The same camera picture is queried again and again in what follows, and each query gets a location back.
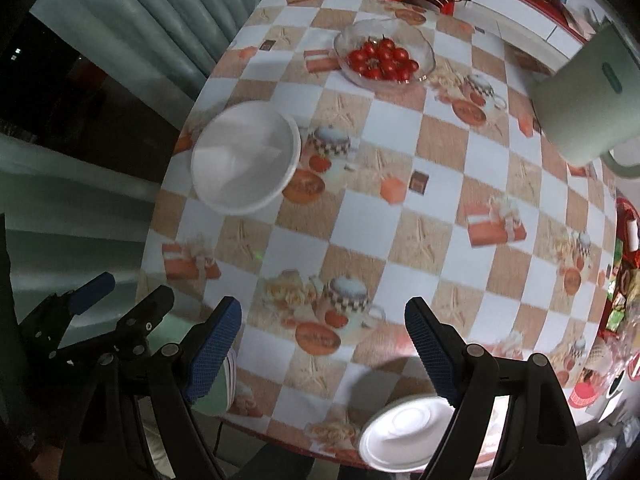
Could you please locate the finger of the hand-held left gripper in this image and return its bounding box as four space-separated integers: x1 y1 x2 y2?
20 272 117 366
80 286 176 356

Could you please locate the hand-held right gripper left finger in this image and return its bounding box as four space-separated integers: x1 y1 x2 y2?
62 296 243 480

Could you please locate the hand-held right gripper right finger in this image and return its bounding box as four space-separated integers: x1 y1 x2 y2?
404 297 588 480

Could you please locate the green square plate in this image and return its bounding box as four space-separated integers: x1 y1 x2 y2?
192 347 240 417

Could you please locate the large white foam bowl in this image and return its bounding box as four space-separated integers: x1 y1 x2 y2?
357 394 501 473

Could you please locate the small white foam bowl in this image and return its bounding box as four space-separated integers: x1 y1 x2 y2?
190 101 302 216

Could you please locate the checkered printed tablecloth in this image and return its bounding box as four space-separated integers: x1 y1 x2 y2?
137 0 621 471

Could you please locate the red snack tray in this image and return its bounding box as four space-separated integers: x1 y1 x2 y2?
567 197 640 411

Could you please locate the white blanket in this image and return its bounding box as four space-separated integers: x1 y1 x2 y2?
580 420 640 480

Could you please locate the grey green curtain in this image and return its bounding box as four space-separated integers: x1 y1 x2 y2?
0 0 308 311

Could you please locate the pale green kettle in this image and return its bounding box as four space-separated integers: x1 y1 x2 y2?
529 17 640 181

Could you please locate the pile of cherry tomatoes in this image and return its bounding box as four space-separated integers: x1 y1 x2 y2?
346 35 420 82

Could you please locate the clear glass bowl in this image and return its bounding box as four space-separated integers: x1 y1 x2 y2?
333 17 436 92

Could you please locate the white cabinet with red top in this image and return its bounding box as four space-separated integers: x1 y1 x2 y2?
470 0 601 81

